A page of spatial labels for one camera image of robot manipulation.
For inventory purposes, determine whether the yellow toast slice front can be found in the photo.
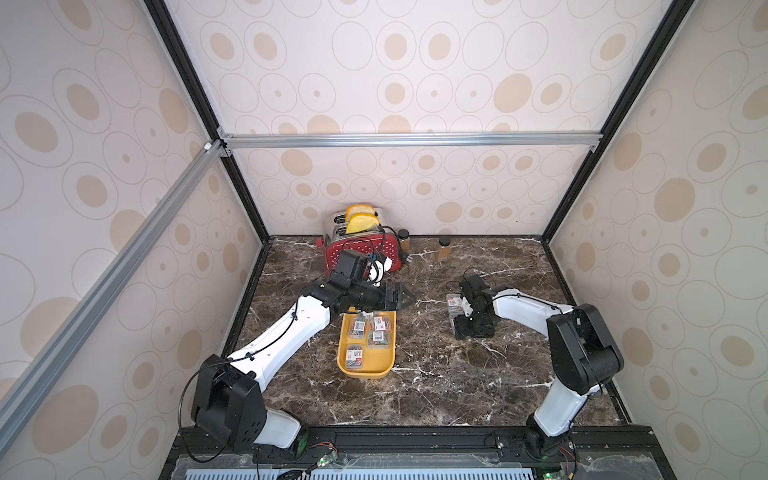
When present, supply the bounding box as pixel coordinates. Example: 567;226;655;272
345;213;380;235

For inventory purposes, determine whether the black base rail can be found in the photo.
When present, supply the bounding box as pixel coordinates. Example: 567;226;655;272
159;425;675;479

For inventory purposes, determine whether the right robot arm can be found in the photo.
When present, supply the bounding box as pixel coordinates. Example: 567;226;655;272
453;274;625;440

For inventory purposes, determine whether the red toaster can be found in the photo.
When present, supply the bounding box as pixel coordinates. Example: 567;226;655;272
319;207;406;274

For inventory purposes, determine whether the horizontal aluminium rail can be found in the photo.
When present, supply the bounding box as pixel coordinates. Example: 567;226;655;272
224;131;603;149

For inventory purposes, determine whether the yellow storage tray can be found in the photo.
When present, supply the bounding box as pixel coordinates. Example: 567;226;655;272
337;311;397;379

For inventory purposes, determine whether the right spice jar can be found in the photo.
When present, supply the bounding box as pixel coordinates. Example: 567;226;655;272
436;236;451;262

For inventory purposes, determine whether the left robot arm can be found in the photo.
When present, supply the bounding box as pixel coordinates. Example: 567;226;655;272
189;250;416;454

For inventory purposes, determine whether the yellow toast slice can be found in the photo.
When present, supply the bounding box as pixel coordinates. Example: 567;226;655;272
345;204;377;221
345;213;380;235

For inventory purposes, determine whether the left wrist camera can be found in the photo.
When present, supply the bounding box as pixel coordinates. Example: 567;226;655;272
368;258;393;285

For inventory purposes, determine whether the left aluminium rail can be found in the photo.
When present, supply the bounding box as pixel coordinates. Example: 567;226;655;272
1;139;224;455

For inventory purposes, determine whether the left spice jar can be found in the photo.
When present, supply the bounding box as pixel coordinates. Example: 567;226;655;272
397;229;411;255

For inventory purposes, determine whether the spice jar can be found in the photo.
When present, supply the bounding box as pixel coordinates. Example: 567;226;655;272
436;236;451;262
397;229;411;255

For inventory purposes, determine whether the yellow toast slice rear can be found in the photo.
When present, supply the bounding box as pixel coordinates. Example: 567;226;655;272
345;204;377;221

